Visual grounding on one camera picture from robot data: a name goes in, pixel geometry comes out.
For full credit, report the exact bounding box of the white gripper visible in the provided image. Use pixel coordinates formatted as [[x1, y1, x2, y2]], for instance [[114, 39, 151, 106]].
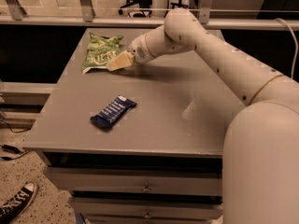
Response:
[[107, 35, 154, 71]]

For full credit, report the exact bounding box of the green jalapeno chip bag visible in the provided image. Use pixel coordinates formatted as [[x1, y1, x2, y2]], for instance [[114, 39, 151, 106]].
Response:
[[81, 33, 123, 74]]

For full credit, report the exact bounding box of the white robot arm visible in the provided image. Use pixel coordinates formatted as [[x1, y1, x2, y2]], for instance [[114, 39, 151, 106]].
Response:
[[107, 8, 299, 224]]

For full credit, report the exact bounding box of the blue snack bar wrapper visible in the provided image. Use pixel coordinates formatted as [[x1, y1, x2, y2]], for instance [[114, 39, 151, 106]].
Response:
[[90, 95, 136, 128]]

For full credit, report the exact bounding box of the black office chair base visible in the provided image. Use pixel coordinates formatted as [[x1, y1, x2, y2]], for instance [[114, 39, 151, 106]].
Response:
[[118, 0, 154, 19]]

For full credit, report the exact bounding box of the grey drawer cabinet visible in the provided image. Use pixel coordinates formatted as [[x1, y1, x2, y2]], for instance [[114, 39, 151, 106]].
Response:
[[24, 38, 242, 224]]

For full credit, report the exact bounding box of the metal glass railing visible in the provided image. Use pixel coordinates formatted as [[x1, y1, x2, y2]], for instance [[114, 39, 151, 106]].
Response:
[[0, 0, 299, 30]]

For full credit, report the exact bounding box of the top grey drawer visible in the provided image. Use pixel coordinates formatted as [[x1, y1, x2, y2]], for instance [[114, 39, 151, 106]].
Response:
[[44, 167, 222, 196]]

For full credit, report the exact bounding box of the grey drawer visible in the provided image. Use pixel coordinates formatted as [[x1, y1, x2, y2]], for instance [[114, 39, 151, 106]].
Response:
[[69, 198, 222, 220], [44, 167, 222, 196]]

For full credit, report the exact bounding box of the black white sneaker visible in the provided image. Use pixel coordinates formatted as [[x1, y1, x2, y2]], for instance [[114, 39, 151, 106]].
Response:
[[0, 181, 38, 224]]

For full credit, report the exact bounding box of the black power adapter cable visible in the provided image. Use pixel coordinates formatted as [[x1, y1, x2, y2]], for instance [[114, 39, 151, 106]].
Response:
[[0, 111, 32, 161]]

